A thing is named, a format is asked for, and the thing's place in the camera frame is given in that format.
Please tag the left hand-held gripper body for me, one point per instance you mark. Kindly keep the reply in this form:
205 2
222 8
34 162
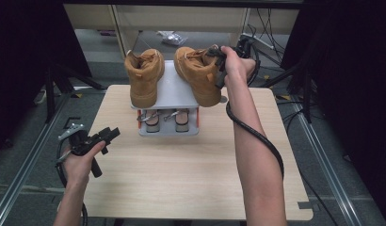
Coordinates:
79 141

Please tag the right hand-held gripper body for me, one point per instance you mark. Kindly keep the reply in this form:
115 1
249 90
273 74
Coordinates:
249 44

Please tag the tan suede boot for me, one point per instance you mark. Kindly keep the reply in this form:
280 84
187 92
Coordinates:
197 75
144 78

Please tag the white two-tier shoe rack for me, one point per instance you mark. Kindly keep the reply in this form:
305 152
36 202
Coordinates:
173 91

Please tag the person's right hand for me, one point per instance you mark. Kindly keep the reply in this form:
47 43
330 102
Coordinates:
238 67

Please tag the person's left hand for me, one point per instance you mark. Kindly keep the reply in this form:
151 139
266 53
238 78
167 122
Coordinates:
76 169

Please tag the clear plastic bag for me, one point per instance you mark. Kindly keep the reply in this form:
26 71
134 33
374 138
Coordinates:
173 39

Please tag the beige desk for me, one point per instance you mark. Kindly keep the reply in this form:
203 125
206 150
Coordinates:
181 19

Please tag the black curtain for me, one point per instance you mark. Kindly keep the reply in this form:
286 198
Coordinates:
354 78
24 62

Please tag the small dark floor object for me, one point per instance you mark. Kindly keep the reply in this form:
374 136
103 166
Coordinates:
106 32

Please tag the metal floor rail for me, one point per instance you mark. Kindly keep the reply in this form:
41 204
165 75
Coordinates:
12 194
337 188

